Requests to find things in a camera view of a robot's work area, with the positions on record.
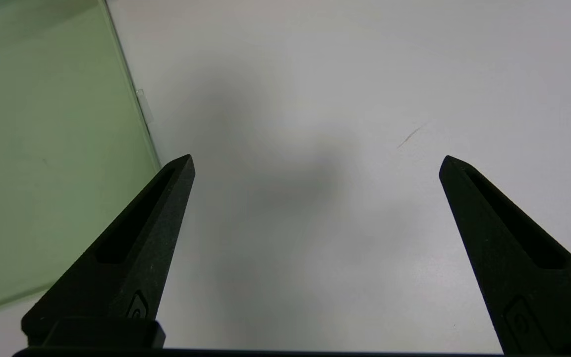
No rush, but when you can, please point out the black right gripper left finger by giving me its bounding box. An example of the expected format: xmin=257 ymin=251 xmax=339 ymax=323
xmin=20 ymin=155 xmax=196 ymax=348

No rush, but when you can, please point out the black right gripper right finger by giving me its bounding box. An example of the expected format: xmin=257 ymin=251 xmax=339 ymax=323
xmin=439 ymin=155 xmax=571 ymax=357

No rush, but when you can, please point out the light green plastic tray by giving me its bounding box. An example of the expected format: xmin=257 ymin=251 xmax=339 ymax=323
xmin=0 ymin=0 xmax=162 ymax=318

